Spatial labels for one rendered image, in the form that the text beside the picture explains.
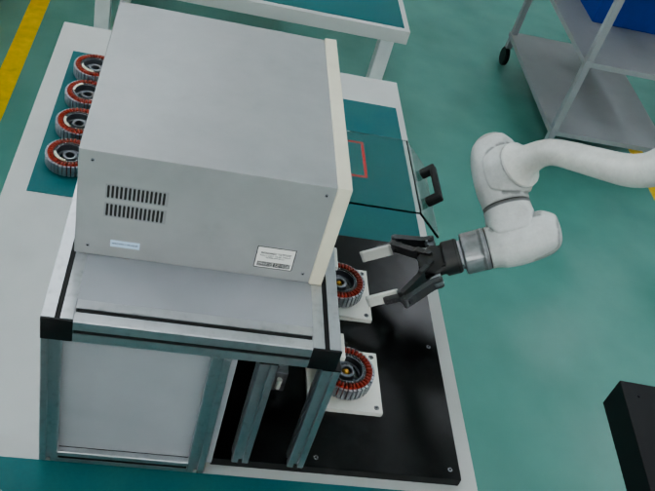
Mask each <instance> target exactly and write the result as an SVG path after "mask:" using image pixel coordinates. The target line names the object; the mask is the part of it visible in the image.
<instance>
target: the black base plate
mask: <svg viewBox="0 0 655 491"><path fill-rule="evenodd" d="M388 243H389V242H382V241H376V240H369V239H362V238H355V237H348V236H342V235H338V236H337V239H336V242H335V245H334V247H336V249H337V261H338V262H340V264H341V263H344V266H345V264H347V265H348V266H352V268H355V269H356V270H362V271H366V276H367V285H368V293H369V295H372V294H376V293H380V292H384V291H388V290H392V289H397V290H401V289H402V288H403V287H404V286H405V285H406V284H407V283H408V282H409V281H410V280H411V279H412V278H413V277H414V276H415V275H416V274H417V273H418V270H419V267H418V261H417V260H416V259H415V258H412V257H409V256H405V255H402V254H399V253H396V252H395V253H393V255H390V256H386V257H382V258H378V259H374V260H370V261H367V262H363V260H362V258H361V256H360V251H363V250H367V249H371V248H375V247H376V246H380V245H384V244H388ZM370 310H371V318H372V321H371V323H365V322H357V321H343V320H339V322H340V333H342V334H344V345H345V347H346V348H347V347H351V349H352V348H354V349H355V351H356V350H358V351H360V352H364V353H372V354H376V360H377V369H378V378H379V386H380V394H381V402H382V411H383V414H382V416H381V417H376V416H366V415H358V414H348V413H338V412H328V411H326V412H325V414H324V417H323V419H322V422H321V424H320V426H319V428H318V431H317V433H316V436H315V438H314V441H313V443H312V446H311V448H310V451H309V453H308V456H307V459H306V461H305V464H304V466H303V468H302V469H301V468H298V467H297V464H293V467H292V468H290V467H287V459H288V458H287V451H288V448H289V444H290V441H291V438H292V436H293V433H294V430H295V428H296V425H297V422H298V419H299V417H300V414H301V411H302V408H303V406H304V403H305V400H306V388H305V367H300V366H291V365H289V375H288V378H287V381H286V383H285V386H284V389H283V390H282V391H276V390H271V391H270V394H269V397H268V400H267V403H266V406H265V409H264V413H263V416H262V419H261V422H260V425H259V428H258V432H257V435H256V438H255V441H254V444H253V448H252V451H251V454H250V458H249V462H248V463H247V464H246V463H242V459H238V463H234V462H231V456H232V445H233V442H234V438H235V435H236V431H237V429H238V425H239V422H240V418H241V414H242V411H243V407H244V404H245V400H246V397H247V393H248V390H249V386H250V380H251V377H252V374H253V371H254V367H255V364H256V361H248V360H239V359H238V362H237V366H236V370H235V373H234V377H233V381H232V385H231V389H230V393H229V396H228V399H227V403H226V407H225V411H224V415H223V418H222V422H221V426H220V430H219V434H218V438H217V441H216V445H215V449H214V452H213V456H212V462H211V463H210V464H211V465H222V466H232V467H244V468H255V469H266V470H277V471H289V472H309V473H321V474H332V475H344V476H354V477H366V478H377V479H389V480H399V481H411V482H422V483H433V484H444V485H455V486H458V484H459V483H460V481H461V474H460V470H459V465H458V459H457V454H456V449H455V443H454V438H453V432H452V427H451V423H450V417H449V412H448V406H447V401H446V396H445V390H444V385H443V376H442V371H441V365H440V360H439V354H438V349H437V344H436V338H435V333H434V328H433V323H432V318H431V312H430V307H429V302H428V296H425V297H424V298H422V299H421V300H419V301H418V302H416V303H415V304H413V305H412V306H410V307H409V308H405V306H404V305H403V303H401V302H398V303H394V304H389V305H385V304H381V305H377V306H373V307H370Z"/></svg>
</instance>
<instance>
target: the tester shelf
mask: <svg viewBox="0 0 655 491"><path fill-rule="evenodd" d="M76 198H77V183H76V187H75V190H74V194H73V198H72V202H71V205H70V209H69V213H68V215H67V219H66V223H65V226H64V230H63V234H62V238H61V241H60V245H59V249H58V255H57V259H56V262H55V266H54V270H53V272H52V276H51V280H50V284H49V287H48V291H47V295H46V298H45V302H44V306H43V309H42V313H41V316H40V338H45V339H54V340H62V341H75V342H84V343H93V344H101V345H110V346H119V347H127V348H136V349H144V350H153V351H162V352H171V353H180V354H188V355H197V356H205V357H214V358H223V359H239V360H248V361H257V362H266V363H275V364H283V365H291V366H300V367H307V368H314V369H322V370H331V371H335V370H336V367H337V365H338V363H339V360H340V358H341V355H342V347H341V334H340V322H339V310H338V297H337V284H336V272H335V260H334V248H333V251H332V254H331V257H330V260H329V263H328V265H327V270H326V273H325V276H324V279H323V281H322V285H316V284H309V283H305V282H298V281H290V280H283V279H275V278H268V277H260V276H254V275H246V274H239V273H231V272H223V271H216V270H209V269H202V268H194V267H187V266H179V265H173V264H165V263H158V262H150V261H143V260H135V259H129V258H121V257H113V256H106V255H98V254H91V253H84V252H77V251H74V239H75V218H76Z"/></svg>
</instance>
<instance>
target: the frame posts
mask: <svg viewBox="0 0 655 491"><path fill-rule="evenodd" d="M278 366H279V365H278V364H275V363H266V362H256V364H255V367H254V371H253V374H252V377H251V380H250V386H249V390H248V393H247V397H246V400H245V404H244V407H243V411H242V414H241V418H240V422H239V425H238V429H237V431H236V435H235V438H234V442H233V445H232V456H231V462H234V463H238V459H242V463H246V464H247V463H248V462H249V458H250V454H251V451H252V448H253V444H254V441H255V438H256V435H257V432H258V428H259V425H260V422H261V419H262V416H263V413H264V409H265V406H266V403H267V400H268V397H269V394H270V391H271V388H272V385H273V382H274V378H275V375H276V372H277V369H278ZM340 373H341V362H340V360H339V363H338V365H337V367H336V370H335V371H331V370H322V369H317V371H316V374H315V376H314V379H313V382H312V385H311V387H310V390H309V393H308V396H307V398H306V400H305V403H304V406H303V408H302V411H301V414H300V417H299V419H298V422H297V425H296V428H295V430H294V433H293V436H292V438H291V441H290V444H289V448H288V451H287V458H288V459H287V467H290V468H292V467H293V464H297V467H298V468H301V469H302V468H303V466H304V464H305V461H306V459H307V456H308V453H309V451H310V448H311V446H312V443H313V441H314V438H315V436H316V433H317V431H318V428H319V426H320V424H321V422H322V419H323V417H324V414H325V412H326V409H327V407H328V402H329V400H330V397H331V395H332V392H333V390H334V387H335V385H336V382H337V380H338V377H339V375H340Z"/></svg>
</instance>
